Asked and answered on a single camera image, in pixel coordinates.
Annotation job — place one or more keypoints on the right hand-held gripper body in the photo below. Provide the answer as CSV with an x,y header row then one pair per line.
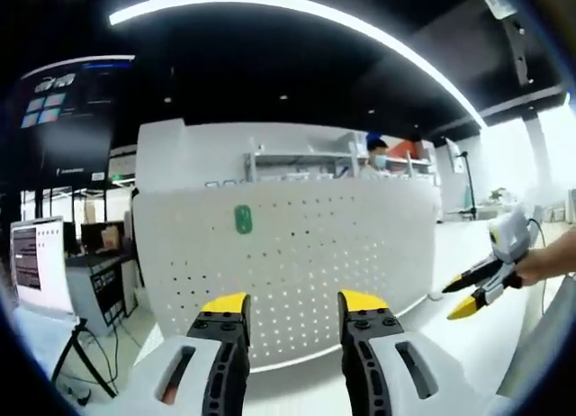
x,y
510,236

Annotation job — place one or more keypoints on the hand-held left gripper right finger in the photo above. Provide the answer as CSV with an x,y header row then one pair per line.
x,y
405,371

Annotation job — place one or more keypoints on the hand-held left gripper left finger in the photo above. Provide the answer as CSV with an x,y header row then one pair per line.
x,y
180,371

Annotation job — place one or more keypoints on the white perforated mounting plate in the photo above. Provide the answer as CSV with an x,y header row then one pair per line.
x,y
315,236

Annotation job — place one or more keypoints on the green hook assembly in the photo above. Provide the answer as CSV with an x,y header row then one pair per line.
x,y
243,219

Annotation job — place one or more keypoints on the black tripod stand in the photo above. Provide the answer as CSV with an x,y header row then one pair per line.
x,y
470,186

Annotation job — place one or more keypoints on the grey equipment cabinet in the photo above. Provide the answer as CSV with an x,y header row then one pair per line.
x,y
99,285

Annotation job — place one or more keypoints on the orange board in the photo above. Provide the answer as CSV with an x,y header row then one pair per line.
x,y
405,148

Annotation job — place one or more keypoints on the brown cardboard box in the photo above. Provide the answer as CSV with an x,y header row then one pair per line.
x,y
110,238

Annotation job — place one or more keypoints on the white laptop screen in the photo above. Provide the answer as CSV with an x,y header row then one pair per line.
x,y
45,263

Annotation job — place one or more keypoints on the metal storage shelf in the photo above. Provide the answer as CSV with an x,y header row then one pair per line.
x,y
292,155

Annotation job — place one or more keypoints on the white divider panel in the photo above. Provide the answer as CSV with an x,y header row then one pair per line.
x,y
202,150

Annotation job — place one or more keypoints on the large dark display screen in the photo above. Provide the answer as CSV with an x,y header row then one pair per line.
x,y
76,119

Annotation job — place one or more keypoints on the ceiling light strip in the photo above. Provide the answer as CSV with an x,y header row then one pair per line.
x,y
315,15

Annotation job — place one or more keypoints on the black camera tripod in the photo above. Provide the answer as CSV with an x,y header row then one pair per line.
x,y
85,357

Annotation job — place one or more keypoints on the black ceiling bracket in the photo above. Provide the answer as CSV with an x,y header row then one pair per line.
x,y
519,51

